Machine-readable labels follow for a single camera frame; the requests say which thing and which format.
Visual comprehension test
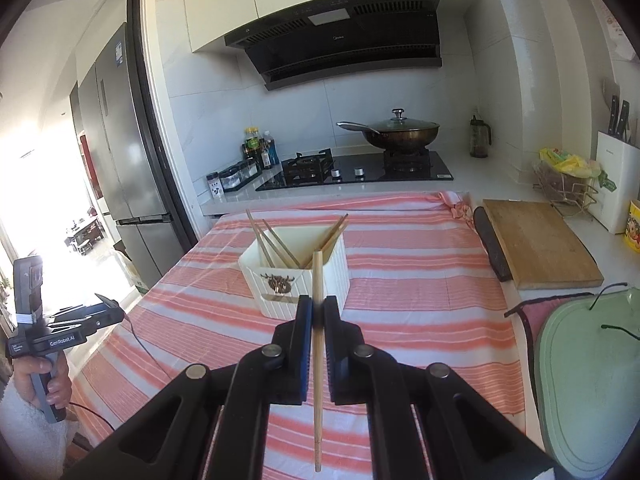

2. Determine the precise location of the yellow packet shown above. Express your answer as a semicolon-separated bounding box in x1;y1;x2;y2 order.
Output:
622;199;640;254

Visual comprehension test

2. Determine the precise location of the black range hood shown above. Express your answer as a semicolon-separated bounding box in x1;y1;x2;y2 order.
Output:
223;0;444;92

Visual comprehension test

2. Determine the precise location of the black gas stove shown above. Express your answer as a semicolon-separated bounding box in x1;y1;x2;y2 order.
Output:
255;148;455;192

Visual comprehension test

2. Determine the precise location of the white ribbed utensil holder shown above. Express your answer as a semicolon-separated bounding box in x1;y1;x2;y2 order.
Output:
238;225;352;319

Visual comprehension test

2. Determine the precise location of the dark narrow board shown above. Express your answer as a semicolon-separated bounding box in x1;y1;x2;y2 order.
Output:
472;205;514;282

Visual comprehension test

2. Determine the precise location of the glass wok lid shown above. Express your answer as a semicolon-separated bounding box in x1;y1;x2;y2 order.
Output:
367;108;441;133

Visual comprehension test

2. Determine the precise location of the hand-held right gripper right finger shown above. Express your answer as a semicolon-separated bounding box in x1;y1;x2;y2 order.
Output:
322;296;557;480

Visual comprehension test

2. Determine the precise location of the white knife block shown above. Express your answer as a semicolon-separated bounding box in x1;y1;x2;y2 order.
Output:
595;94;640;235

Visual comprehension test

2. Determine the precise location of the yellow plastic bag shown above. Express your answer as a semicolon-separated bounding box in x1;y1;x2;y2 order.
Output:
538;147;602;179

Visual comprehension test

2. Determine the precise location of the dark oil jug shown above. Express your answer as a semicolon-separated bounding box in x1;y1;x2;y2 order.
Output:
468;114;494;159

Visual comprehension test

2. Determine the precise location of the person's left forearm white sleeve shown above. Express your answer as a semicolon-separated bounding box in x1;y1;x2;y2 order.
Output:
0;374;82;480

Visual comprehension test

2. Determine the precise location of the dark wok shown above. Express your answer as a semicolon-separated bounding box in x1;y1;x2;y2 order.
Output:
336;120;442;151

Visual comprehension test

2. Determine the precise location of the black spice jar set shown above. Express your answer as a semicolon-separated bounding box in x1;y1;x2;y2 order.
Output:
220;159;262;194

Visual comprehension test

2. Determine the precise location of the wooden cutting board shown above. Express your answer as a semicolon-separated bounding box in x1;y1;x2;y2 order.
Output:
482;198;605;291

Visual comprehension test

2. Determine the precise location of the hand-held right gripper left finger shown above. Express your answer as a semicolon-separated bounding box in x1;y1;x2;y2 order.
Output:
60;295;314;480

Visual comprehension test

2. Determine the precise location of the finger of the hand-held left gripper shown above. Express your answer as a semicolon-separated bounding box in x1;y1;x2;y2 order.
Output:
47;310;126;337
94;292;126;319

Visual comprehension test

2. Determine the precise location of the person's left hand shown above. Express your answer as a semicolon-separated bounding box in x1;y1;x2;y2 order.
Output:
14;355;72;411

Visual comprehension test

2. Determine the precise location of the pink white striped cloth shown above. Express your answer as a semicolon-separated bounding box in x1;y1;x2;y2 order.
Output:
65;191;529;480

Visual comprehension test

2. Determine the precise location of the grey refrigerator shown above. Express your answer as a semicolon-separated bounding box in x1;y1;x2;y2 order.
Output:
69;21;199;288

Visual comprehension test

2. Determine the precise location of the pink mat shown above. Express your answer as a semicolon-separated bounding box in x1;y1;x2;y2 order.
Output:
504;292;596;411

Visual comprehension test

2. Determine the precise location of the dining furniture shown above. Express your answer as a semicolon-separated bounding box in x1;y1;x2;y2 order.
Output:
63;214;107;257

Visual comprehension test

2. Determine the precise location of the green cutting board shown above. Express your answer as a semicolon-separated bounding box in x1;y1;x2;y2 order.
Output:
534;287;640;467

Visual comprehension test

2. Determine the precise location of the metal wire dish rack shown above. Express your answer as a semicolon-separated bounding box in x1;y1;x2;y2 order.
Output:
532;160;601;219

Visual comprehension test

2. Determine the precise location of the yellow-capped sauce bottle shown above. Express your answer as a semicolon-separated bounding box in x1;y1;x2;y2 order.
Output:
243;126;264;167

